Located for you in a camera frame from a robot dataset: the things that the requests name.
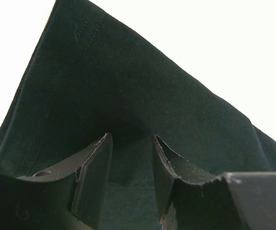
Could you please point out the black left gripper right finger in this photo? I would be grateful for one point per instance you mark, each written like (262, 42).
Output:
(185, 193)

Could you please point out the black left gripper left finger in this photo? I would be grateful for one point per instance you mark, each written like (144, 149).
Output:
(71, 193)

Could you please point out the black t shirt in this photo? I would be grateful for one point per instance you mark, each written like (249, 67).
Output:
(89, 75)

